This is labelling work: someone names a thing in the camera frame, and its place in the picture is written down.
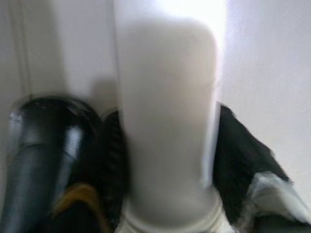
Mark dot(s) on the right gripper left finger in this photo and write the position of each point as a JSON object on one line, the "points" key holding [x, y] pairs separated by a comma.
{"points": [[113, 157]]}

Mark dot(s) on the yellow rubber band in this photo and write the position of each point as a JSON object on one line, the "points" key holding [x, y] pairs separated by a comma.
{"points": [[77, 194]]}

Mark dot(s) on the white plastic table leg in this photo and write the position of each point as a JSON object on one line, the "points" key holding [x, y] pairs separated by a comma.
{"points": [[167, 109]]}

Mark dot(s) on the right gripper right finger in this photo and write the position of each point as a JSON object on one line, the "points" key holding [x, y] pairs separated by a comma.
{"points": [[240, 165]]}

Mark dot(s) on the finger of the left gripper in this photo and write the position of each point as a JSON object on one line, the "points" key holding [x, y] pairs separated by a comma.
{"points": [[43, 150]]}

